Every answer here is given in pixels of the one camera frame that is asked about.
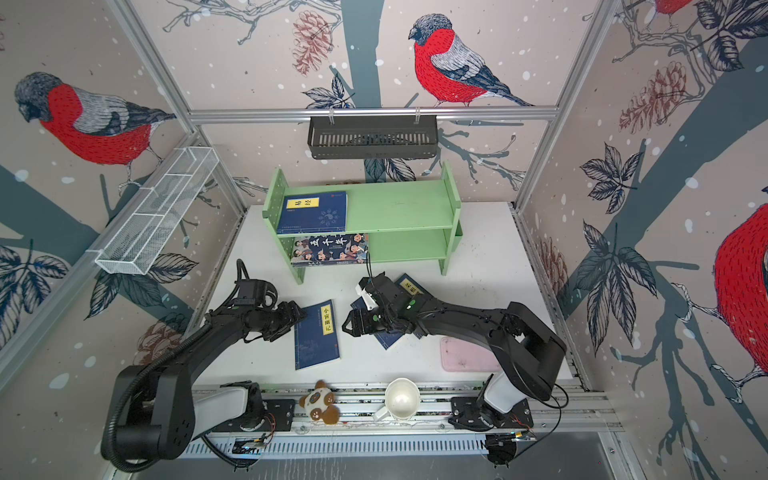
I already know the white ceramic mug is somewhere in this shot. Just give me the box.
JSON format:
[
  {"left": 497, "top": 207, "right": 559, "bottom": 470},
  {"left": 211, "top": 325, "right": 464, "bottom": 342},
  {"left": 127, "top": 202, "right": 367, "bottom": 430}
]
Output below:
[{"left": 373, "top": 378, "right": 421, "bottom": 421}]

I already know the brown white plush toy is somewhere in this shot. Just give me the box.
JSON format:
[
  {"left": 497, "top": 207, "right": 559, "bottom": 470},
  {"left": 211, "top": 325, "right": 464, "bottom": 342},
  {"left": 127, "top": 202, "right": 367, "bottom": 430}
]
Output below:
[{"left": 299, "top": 380, "right": 341, "bottom": 425}]

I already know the blue book with yellow label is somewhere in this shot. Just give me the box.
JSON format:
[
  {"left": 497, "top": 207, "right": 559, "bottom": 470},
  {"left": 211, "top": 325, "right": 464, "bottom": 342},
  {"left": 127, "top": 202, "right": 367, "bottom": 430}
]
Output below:
[{"left": 277, "top": 191, "right": 348, "bottom": 235}]

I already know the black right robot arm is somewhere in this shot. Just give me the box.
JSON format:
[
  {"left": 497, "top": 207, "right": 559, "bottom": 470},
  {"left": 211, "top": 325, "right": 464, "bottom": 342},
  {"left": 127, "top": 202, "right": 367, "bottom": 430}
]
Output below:
[{"left": 342, "top": 274, "right": 566, "bottom": 432}]

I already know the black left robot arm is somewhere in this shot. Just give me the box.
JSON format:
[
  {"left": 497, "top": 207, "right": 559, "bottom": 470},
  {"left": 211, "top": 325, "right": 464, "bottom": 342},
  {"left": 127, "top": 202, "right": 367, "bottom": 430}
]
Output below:
[{"left": 101, "top": 261, "right": 307, "bottom": 473}]

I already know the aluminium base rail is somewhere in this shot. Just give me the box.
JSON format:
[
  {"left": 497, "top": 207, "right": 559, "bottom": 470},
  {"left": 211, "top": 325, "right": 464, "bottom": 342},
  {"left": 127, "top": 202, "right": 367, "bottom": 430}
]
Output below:
[{"left": 181, "top": 385, "right": 623, "bottom": 463}]

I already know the pink plastic tray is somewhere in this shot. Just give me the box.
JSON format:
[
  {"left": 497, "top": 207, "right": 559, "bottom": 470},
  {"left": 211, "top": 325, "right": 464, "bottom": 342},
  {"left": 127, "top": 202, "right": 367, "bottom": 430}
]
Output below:
[{"left": 439, "top": 337, "right": 501, "bottom": 373}]

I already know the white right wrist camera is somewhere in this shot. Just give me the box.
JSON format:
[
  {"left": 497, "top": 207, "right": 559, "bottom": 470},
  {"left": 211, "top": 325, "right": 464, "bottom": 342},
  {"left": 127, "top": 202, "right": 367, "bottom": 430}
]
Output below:
[{"left": 355, "top": 284, "right": 378, "bottom": 311}]

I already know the colourful cartoon cover book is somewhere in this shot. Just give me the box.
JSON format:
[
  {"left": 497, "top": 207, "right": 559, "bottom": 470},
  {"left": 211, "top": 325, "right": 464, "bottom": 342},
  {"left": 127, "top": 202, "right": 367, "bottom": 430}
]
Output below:
[{"left": 290, "top": 233, "right": 369, "bottom": 267}]

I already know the white wire mesh basket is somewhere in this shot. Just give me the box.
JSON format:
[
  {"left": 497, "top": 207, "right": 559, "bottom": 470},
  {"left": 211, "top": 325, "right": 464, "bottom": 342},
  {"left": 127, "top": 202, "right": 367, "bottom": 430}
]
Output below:
[{"left": 95, "top": 146, "right": 219, "bottom": 275}]

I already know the green wooden shelf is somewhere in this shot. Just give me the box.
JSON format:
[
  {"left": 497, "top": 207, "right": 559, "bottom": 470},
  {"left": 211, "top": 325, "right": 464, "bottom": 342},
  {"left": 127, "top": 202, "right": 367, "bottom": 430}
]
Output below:
[{"left": 262, "top": 163, "right": 462, "bottom": 284}]

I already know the dark blue book under cartoon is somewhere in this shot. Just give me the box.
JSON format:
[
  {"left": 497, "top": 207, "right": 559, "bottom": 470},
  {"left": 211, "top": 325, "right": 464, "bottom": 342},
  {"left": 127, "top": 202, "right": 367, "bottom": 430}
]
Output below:
[{"left": 350, "top": 297, "right": 403, "bottom": 350}]

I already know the dark blue book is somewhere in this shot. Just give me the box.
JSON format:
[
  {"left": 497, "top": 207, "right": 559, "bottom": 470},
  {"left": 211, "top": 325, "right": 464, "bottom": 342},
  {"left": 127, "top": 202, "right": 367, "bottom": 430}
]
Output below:
[
  {"left": 350, "top": 297, "right": 403, "bottom": 350},
  {"left": 395, "top": 274, "right": 427, "bottom": 296},
  {"left": 294, "top": 300, "right": 340, "bottom": 370}
]

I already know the black hanging wall basket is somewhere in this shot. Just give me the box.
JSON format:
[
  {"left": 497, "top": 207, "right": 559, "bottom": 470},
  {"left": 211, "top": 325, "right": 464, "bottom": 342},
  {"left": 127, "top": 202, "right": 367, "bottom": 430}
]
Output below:
[{"left": 307, "top": 115, "right": 439, "bottom": 160}]

